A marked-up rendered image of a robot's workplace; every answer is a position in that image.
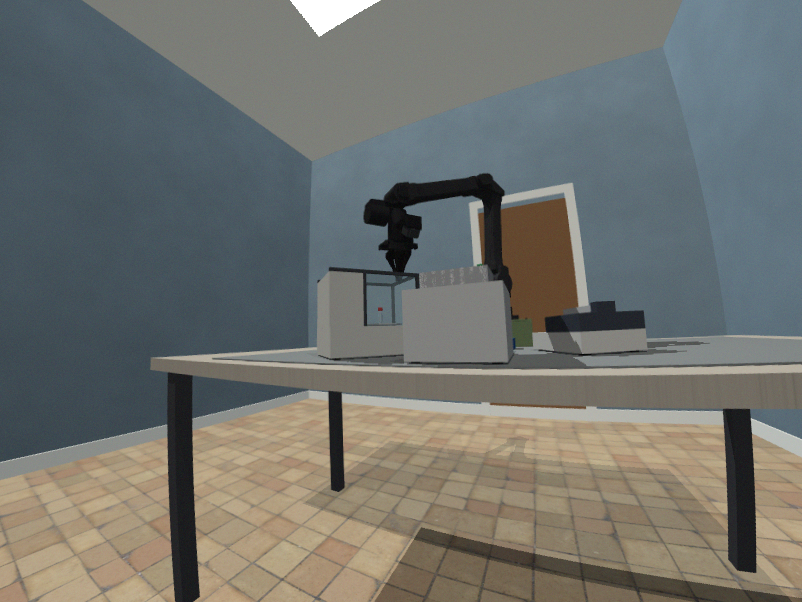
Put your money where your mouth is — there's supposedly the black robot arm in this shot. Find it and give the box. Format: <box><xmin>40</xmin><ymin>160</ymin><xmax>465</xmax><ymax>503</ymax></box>
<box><xmin>364</xmin><ymin>173</ymin><xmax>512</xmax><ymax>297</ymax></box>

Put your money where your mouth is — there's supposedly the grey bench mat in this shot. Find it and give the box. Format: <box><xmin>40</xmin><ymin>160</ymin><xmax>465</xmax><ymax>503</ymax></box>
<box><xmin>212</xmin><ymin>337</ymin><xmax>802</xmax><ymax>369</ymax></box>

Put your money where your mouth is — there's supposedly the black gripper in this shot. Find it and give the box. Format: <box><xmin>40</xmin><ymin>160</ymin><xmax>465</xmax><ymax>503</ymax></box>
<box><xmin>378</xmin><ymin>240</ymin><xmax>418</xmax><ymax>272</ymax></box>

